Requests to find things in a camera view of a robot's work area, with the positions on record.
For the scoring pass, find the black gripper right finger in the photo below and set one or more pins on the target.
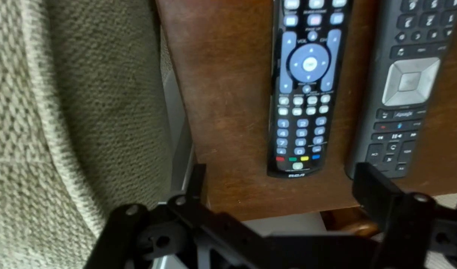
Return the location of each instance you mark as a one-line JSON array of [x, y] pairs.
[[378, 195]]

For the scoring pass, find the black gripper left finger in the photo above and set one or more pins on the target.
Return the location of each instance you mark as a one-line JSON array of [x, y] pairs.
[[198, 181]]

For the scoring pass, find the black remote with blue buttons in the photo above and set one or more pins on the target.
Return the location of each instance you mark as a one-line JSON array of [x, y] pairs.
[[308, 90]]

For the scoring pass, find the dark grey remote control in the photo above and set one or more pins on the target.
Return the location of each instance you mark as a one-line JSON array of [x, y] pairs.
[[408, 90]]

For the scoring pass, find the beige fabric couch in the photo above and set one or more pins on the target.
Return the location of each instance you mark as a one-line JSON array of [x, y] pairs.
[[65, 125]]

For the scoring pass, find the dark brown wooden side table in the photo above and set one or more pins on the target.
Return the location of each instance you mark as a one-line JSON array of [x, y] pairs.
[[229, 99]]

